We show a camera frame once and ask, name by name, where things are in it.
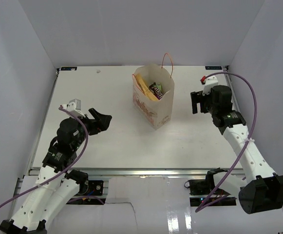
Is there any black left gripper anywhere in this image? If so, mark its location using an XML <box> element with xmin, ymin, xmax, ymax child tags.
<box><xmin>72</xmin><ymin>108</ymin><xmax>112</xmax><ymax>150</ymax></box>

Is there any brown paper bag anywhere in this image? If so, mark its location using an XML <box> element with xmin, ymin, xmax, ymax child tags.
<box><xmin>132</xmin><ymin>53</ymin><xmax>174</xmax><ymax>130</ymax></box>

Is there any purple m&m packet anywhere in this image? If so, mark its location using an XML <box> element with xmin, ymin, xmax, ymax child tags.
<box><xmin>149</xmin><ymin>82</ymin><xmax>163</xmax><ymax>100</ymax></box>

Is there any yellow chips bag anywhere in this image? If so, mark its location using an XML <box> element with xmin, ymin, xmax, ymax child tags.
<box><xmin>135</xmin><ymin>74</ymin><xmax>159</xmax><ymax>101</ymax></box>

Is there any green square snack packet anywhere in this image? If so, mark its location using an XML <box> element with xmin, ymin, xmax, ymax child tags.
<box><xmin>156</xmin><ymin>83</ymin><xmax>162</xmax><ymax>91</ymax></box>

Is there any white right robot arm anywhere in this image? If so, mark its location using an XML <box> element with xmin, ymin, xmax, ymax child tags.
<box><xmin>190</xmin><ymin>85</ymin><xmax>283</xmax><ymax>214</ymax></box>

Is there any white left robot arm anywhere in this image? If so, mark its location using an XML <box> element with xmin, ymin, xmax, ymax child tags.
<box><xmin>0</xmin><ymin>105</ymin><xmax>112</xmax><ymax>234</ymax></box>

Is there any blue right corner label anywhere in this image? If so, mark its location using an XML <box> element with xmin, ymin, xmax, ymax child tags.
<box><xmin>205</xmin><ymin>66</ymin><xmax>222</xmax><ymax>70</ymax></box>

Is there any blue corner label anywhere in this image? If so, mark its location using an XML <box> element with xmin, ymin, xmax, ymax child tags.
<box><xmin>205</xmin><ymin>66</ymin><xmax>222</xmax><ymax>70</ymax></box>
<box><xmin>60</xmin><ymin>67</ymin><xmax>77</xmax><ymax>71</ymax></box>

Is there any blue left corner label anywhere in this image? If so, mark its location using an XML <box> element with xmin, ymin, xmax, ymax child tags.
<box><xmin>60</xmin><ymin>67</ymin><xmax>77</xmax><ymax>71</ymax></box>

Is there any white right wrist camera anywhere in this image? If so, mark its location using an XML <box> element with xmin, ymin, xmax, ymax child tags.
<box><xmin>200</xmin><ymin>76</ymin><xmax>218</xmax><ymax>96</ymax></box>

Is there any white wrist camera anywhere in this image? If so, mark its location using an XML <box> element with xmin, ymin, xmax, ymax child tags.
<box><xmin>200</xmin><ymin>76</ymin><xmax>218</xmax><ymax>96</ymax></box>
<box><xmin>60</xmin><ymin>98</ymin><xmax>85</xmax><ymax>117</ymax></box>

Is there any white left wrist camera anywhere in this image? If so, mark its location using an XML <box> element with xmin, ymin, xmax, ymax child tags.
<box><xmin>60</xmin><ymin>98</ymin><xmax>85</xmax><ymax>117</ymax></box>

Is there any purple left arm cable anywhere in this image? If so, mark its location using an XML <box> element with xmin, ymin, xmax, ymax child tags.
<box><xmin>0</xmin><ymin>106</ymin><xmax>106</xmax><ymax>226</ymax></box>

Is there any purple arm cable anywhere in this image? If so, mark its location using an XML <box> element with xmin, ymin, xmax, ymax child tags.
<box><xmin>194</xmin><ymin>72</ymin><xmax>257</xmax><ymax>213</ymax></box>
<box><xmin>0</xmin><ymin>106</ymin><xmax>106</xmax><ymax>226</ymax></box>

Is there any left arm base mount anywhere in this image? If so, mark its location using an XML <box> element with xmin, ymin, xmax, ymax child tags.
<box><xmin>64</xmin><ymin>170</ymin><xmax>104</xmax><ymax>196</ymax></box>

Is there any aluminium table rail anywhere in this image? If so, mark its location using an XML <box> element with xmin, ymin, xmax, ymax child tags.
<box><xmin>28</xmin><ymin>167</ymin><xmax>244</xmax><ymax>177</ymax></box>

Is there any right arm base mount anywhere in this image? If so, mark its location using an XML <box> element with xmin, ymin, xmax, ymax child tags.
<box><xmin>184</xmin><ymin>168</ymin><xmax>236</xmax><ymax>207</ymax></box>

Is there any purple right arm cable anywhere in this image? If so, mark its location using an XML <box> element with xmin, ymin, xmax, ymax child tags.
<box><xmin>194</xmin><ymin>72</ymin><xmax>257</xmax><ymax>213</ymax></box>

